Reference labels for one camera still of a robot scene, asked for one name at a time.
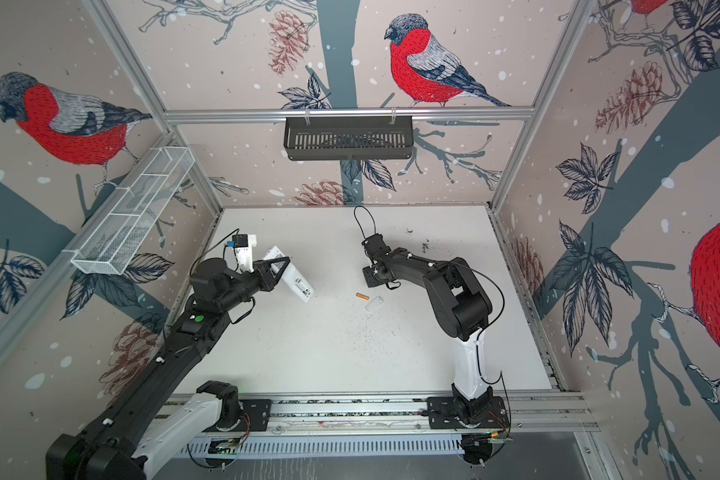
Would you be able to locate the white battery cover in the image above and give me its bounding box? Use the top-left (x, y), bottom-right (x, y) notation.
top-left (365, 296), bottom-right (384, 313)

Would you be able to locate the camera black cable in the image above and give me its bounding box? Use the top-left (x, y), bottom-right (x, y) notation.
top-left (353, 205), bottom-right (378, 241)
top-left (188, 227), bottom-right (241, 274)

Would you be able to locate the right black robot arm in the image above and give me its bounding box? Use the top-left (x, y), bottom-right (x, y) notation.
top-left (362, 233), bottom-right (509, 429)

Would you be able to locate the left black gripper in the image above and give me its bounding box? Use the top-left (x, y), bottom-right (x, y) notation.
top-left (218, 255), bottom-right (290, 313)

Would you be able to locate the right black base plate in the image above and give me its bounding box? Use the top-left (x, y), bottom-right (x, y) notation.
top-left (422, 390), bottom-right (510, 431)

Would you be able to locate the left camera black cable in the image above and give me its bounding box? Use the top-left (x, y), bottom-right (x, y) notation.
top-left (188, 227), bottom-right (241, 274)

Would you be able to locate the white wire mesh basket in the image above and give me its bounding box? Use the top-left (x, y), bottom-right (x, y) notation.
top-left (71, 146), bottom-right (195, 275)

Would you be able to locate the black wall basket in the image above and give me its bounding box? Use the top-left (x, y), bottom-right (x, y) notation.
top-left (283, 116), bottom-right (414, 161)

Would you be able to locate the right camera black cable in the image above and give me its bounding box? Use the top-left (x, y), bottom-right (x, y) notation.
top-left (353, 205), bottom-right (378, 241)

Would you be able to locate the aluminium front rail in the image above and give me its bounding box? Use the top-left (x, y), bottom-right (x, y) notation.
top-left (155, 392), bottom-right (601, 439)

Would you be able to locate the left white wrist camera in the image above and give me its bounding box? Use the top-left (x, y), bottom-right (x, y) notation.
top-left (229, 234), bottom-right (257, 272)

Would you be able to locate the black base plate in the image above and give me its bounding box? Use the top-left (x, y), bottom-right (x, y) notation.
top-left (422, 390), bottom-right (510, 431)
top-left (204, 399), bottom-right (272, 433)

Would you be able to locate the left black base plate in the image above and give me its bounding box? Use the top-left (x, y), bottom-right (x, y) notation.
top-left (204, 399), bottom-right (272, 433)

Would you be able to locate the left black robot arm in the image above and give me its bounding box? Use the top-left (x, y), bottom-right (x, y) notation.
top-left (45, 257), bottom-right (290, 479)

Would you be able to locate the white slotted cable duct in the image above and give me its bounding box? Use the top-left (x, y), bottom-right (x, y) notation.
top-left (175, 433), bottom-right (464, 460)

